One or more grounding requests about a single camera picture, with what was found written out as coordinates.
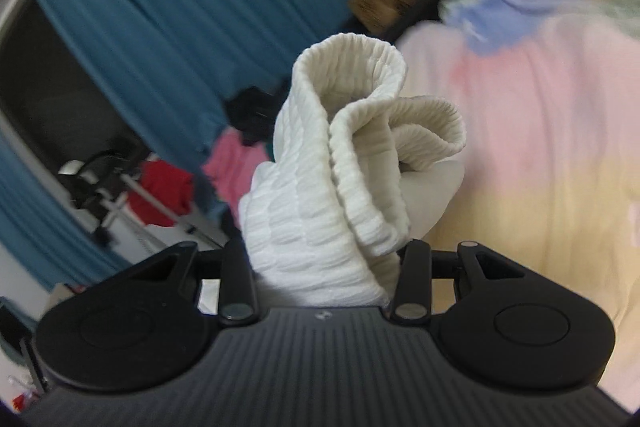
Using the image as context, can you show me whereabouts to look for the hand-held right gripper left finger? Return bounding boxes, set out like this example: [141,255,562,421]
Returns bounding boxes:
[120,238,259,327]

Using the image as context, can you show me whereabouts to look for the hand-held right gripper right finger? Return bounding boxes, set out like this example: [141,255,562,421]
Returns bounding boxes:
[389,239,531,324]

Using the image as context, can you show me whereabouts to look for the white striped-trim garment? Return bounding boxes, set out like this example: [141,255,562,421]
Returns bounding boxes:
[237,33,469,308]

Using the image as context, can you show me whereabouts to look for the black clothes pile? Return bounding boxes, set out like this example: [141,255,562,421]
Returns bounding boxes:
[224,83,292,145]

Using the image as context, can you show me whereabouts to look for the pink garment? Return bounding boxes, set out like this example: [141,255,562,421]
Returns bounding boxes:
[201,128,272,210]

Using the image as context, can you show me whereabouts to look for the red garment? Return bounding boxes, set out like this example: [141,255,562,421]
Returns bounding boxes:
[128,158,197,229]

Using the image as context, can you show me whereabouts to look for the garment steamer stand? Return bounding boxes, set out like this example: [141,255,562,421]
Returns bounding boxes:
[56,148,223,250]

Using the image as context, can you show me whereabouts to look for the pastel tie-dye bed blanket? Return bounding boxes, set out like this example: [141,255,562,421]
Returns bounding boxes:
[390,0,640,410]

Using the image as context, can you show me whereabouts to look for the blue curtain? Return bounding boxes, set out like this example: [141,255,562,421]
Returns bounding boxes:
[0,139,132,290]
[14,0,393,175]

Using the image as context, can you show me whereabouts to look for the dark window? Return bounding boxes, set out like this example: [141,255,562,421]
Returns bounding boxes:
[0,0,151,188]

